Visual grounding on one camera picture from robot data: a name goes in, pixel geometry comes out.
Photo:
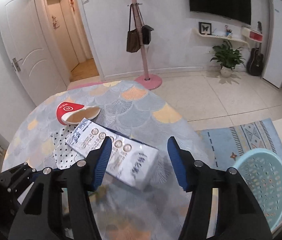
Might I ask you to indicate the white interior door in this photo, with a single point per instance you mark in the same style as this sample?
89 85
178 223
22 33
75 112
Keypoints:
28 51

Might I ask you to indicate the butterfly picture frame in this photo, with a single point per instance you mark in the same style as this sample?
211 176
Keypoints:
205 28

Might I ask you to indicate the polka dot paper bag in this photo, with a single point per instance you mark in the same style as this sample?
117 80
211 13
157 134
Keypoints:
63 154

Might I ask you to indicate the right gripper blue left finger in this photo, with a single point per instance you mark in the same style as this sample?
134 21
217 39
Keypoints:
40 215

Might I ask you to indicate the brown hanging tote bag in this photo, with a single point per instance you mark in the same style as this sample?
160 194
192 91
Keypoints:
133 43

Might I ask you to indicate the white red wall box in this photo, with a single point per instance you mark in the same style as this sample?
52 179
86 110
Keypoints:
252 34

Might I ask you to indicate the red white paper cup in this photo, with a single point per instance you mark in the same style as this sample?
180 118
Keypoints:
69 113

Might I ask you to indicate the black acoustic guitar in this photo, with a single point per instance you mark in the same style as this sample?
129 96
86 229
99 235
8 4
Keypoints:
255 64

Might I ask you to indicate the potted green plant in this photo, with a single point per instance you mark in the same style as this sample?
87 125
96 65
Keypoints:
227 57

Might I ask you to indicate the scallop pattern tablecloth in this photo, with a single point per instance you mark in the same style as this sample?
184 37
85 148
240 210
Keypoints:
140 197

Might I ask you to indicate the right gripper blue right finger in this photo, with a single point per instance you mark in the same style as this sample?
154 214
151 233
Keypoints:
239 214

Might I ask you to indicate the blue patterned rug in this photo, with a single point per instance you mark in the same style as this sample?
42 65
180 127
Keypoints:
228 144

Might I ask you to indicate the white lower wall shelf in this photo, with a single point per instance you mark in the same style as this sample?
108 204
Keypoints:
196 31

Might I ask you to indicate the long blue white carton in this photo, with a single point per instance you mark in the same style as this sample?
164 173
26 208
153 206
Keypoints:
131 162

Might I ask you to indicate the black hanging bag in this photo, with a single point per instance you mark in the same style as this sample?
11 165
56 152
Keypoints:
146 29

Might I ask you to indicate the light blue plastic basket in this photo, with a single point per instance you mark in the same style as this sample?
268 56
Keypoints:
262 171

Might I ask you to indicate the white standing air conditioner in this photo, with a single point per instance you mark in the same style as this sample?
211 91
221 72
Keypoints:
273 65

